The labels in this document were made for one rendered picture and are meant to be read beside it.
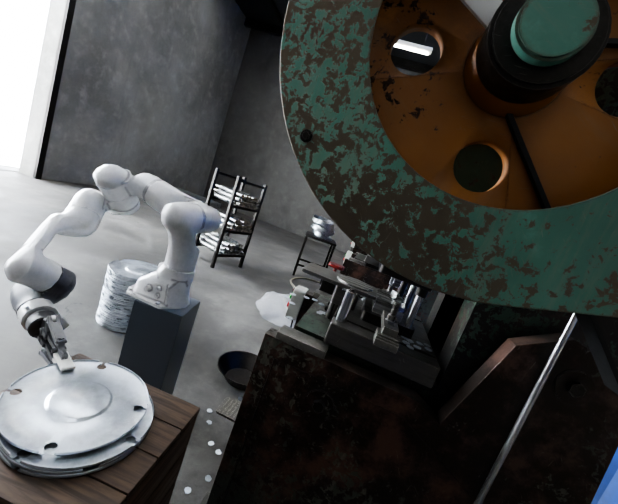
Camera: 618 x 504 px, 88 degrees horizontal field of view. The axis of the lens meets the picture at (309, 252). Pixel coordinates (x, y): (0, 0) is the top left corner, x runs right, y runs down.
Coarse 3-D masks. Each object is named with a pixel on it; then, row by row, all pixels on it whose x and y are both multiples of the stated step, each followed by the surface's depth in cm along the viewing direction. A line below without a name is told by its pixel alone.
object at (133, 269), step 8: (112, 264) 173; (120, 264) 176; (128, 264) 180; (136, 264) 184; (144, 264) 188; (152, 264) 191; (120, 272) 167; (128, 272) 170; (136, 272) 172; (144, 272) 175
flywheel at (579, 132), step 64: (384, 0) 60; (448, 0) 57; (512, 0) 46; (576, 0) 42; (384, 64) 61; (448, 64) 58; (512, 64) 46; (576, 64) 45; (384, 128) 62; (448, 128) 59; (576, 128) 55; (448, 192) 60; (512, 192) 58; (576, 192) 56
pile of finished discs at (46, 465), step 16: (144, 416) 78; (128, 432) 72; (144, 432) 74; (0, 448) 60; (16, 448) 61; (48, 448) 63; (112, 448) 68; (128, 448) 68; (16, 464) 59; (32, 464) 59; (48, 464) 60; (64, 464) 61; (80, 464) 62; (96, 464) 63; (112, 464) 66
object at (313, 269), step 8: (312, 264) 112; (304, 272) 102; (312, 272) 102; (320, 272) 105; (328, 272) 109; (336, 272) 113; (328, 280) 101; (336, 280) 101; (344, 280) 103; (352, 280) 107; (336, 288) 103; (360, 288) 100; (368, 288) 104; (376, 288) 110; (336, 296) 103; (368, 296) 98; (376, 296) 99; (328, 304) 111; (336, 304) 103; (352, 304) 102; (328, 312) 104
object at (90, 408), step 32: (32, 384) 74; (64, 384) 77; (96, 384) 80; (128, 384) 84; (0, 416) 65; (32, 416) 67; (64, 416) 69; (96, 416) 72; (128, 416) 75; (32, 448) 61; (64, 448) 63; (96, 448) 65
